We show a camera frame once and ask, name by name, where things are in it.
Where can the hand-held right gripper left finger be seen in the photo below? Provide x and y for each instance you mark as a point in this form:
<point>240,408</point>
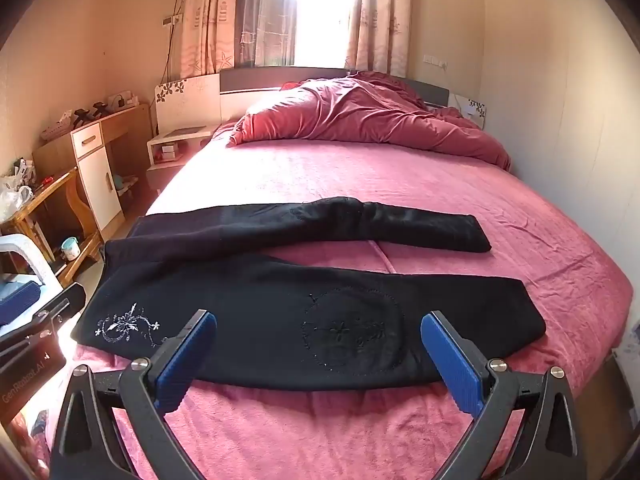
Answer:
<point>184,367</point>

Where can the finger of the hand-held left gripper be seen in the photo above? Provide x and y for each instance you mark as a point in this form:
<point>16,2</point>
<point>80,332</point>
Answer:
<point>17,302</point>
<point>70,297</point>

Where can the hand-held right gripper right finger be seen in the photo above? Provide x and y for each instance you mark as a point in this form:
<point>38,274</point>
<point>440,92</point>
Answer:
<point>454,367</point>

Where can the black pants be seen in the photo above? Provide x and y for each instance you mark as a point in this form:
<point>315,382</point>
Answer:
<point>280,320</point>

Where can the white plastic stool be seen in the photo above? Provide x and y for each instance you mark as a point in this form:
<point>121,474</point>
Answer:
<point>35,260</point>

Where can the teal and white mug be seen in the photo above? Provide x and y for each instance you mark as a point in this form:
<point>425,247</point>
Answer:
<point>70,249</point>

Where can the wooden side table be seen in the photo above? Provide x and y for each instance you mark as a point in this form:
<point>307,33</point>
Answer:
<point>75,205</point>

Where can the clear plastic bag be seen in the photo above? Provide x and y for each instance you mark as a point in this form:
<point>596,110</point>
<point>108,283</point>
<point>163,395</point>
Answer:
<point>12,200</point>

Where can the wooden desk with white door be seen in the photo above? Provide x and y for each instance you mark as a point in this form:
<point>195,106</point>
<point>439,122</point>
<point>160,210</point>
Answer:
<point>95,175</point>

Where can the white nightstand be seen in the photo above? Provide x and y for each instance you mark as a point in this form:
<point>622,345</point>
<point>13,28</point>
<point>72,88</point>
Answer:
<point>167,167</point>

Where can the white plastic basket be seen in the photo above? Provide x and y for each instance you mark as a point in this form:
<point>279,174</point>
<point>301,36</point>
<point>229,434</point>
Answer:
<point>57,129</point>

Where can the bed with pink sheet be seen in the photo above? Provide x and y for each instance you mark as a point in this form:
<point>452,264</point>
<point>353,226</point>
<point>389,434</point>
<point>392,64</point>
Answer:
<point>400,195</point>

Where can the black desk ornaments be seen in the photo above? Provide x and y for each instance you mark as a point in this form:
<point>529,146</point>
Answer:
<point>92,112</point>

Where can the grey flat book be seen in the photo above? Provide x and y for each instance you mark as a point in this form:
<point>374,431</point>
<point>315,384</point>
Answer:
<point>187,131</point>

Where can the white power strip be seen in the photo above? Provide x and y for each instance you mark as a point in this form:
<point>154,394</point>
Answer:
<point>122,100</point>

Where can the white floral headboard panel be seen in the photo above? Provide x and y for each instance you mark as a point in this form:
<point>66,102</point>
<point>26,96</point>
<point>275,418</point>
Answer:
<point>472,110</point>
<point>185,100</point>

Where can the red duvet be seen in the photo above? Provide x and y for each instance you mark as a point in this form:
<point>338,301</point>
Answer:
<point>360,115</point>

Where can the dark headboard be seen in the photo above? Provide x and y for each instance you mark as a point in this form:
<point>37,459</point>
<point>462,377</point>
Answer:
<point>260,80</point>

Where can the patterned pink curtain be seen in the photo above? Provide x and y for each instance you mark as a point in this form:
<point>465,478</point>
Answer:
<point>380,20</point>
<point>210,20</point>

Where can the white wall socket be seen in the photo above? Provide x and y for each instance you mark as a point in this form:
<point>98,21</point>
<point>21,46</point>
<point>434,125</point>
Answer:
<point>171,20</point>

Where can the white wall socket strip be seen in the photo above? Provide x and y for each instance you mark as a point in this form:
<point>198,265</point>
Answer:
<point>435,60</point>

